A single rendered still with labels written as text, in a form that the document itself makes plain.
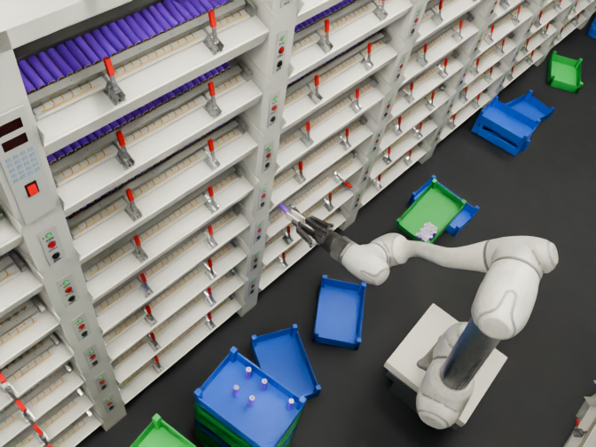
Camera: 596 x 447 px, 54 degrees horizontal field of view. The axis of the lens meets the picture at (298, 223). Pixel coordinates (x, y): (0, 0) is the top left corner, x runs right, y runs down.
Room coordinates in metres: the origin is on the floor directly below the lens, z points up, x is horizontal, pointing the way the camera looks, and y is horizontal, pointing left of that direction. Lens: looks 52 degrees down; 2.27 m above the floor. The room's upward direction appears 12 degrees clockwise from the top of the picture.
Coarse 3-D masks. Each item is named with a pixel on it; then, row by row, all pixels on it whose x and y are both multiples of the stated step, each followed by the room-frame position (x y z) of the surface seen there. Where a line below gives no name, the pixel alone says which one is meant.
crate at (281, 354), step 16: (272, 336) 1.14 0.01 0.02; (288, 336) 1.16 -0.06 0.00; (256, 352) 1.03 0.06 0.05; (272, 352) 1.07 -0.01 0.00; (288, 352) 1.09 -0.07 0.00; (304, 352) 1.08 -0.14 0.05; (272, 368) 1.00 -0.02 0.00; (288, 368) 1.02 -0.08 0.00; (304, 368) 1.03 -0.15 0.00; (288, 384) 0.95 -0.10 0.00; (304, 384) 0.96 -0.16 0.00
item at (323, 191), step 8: (352, 152) 1.80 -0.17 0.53; (360, 152) 1.80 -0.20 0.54; (352, 160) 1.79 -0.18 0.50; (360, 160) 1.80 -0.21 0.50; (368, 160) 1.78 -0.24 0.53; (328, 168) 1.70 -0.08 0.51; (352, 168) 1.75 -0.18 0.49; (360, 168) 1.79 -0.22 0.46; (344, 176) 1.70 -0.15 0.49; (320, 184) 1.61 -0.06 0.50; (328, 184) 1.63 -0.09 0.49; (336, 184) 1.64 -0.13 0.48; (296, 192) 1.53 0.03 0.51; (320, 192) 1.58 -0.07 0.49; (328, 192) 1.61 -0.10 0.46; (304, 200) 1.51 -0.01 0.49; (312, 200) 1.53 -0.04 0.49; (304, 208) 1.48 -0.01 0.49; (272, 224) 1.36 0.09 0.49; (280, 224) 1.37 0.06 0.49; (272, 232) 1.33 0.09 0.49
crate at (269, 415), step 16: (224, 368) 0.79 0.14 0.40; (240, 368) 0.80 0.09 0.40; (256, 368) 0.79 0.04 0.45; (208, 384) 0.72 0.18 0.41; (224, 384) 0.74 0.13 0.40; (240, 384) 0.75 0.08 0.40; (256, 384) 0.76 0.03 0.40; (272, 384) 0.76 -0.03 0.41; (208, 400) 0.67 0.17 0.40; (224, 400) 0.68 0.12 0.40; (240, 400) 0.69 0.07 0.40; (256, 400) 0.70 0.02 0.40; (272, 400) 0.72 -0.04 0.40; (304, 400) 0.71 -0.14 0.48; (224, 416) 0.63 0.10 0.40; (240, 416) 0.64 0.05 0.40; (256, 416) 0.65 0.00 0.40; (272, 416) 0.66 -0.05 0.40; (288, 416) 0.67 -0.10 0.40; (240, 432) 0.58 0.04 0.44; (256, 432) 0.60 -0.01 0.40; (272, 432) 0.61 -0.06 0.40
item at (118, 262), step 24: (240, 168) 1.24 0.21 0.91; (192, 192) 1.09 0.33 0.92; (216, 192) 1.13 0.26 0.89; (240, 192) 1.17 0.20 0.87; (168, 216) 1.00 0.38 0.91; (192, 216) 1.03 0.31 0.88; (120, 240) 0.87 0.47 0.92; (144, 240) 0.91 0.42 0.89; (168, 240) 0.94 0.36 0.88; (96, 264) 0.79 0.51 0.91; (120, 264) 0.82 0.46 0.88; (144, 264) 0.85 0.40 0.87; (96, 288) 0.74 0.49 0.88
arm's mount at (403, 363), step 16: (432, 304) 1.31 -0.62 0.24; (432, 320) 1.24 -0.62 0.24; (448, 320) 1.25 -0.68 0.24; (416, 336) 1.15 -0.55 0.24; (432, 336) 1.17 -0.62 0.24; (400, 352) 1.07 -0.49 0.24; (416, 352) 1.08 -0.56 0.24; (496, 352) 1.15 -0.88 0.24; (400, 368) 1.00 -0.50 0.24; (416, 368) 1.01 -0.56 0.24; (480, 368) 1.07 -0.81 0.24; (496, 368) 1.08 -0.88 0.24; (416, 384) 0.95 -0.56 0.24; (480, 384) 1.00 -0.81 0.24; (464, 416) 0.86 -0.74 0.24
